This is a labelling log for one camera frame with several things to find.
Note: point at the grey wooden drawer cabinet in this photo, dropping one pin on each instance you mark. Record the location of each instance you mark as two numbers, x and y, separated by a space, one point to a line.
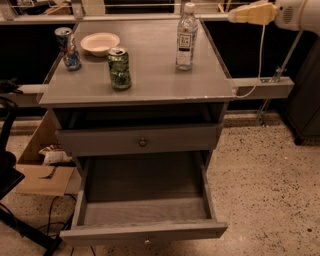
160 94

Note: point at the black stand with cables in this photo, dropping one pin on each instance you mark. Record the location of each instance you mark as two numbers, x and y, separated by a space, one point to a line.
14 173

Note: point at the grey metal rail beam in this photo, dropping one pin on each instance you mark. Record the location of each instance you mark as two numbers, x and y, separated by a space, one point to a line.
263 88

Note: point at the blue red soda can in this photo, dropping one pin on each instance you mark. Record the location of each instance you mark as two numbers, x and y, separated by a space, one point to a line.
67 46

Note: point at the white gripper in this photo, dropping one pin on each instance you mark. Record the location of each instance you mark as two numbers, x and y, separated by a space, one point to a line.
288 13

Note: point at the dark cabinet at right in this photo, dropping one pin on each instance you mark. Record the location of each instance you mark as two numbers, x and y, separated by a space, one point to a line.
302 108

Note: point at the clear plastic water bottle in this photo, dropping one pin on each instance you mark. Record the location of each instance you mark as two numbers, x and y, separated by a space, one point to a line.
186 37

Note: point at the green soda can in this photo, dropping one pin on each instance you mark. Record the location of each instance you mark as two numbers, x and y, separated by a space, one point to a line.
118 61

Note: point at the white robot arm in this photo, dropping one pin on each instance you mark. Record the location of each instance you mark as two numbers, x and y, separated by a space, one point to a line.
310 16

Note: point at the closed grey top drawer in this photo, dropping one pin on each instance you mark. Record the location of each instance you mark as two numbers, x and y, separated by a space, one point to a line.
139 140

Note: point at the open grey middle drawer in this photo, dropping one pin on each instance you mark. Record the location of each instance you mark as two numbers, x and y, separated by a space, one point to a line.
143 198

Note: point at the white paper bowl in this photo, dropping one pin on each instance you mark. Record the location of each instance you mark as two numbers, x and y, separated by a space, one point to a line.
98 44

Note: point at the brown cardboard box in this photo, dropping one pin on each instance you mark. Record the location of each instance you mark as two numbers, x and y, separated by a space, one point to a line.
41 178

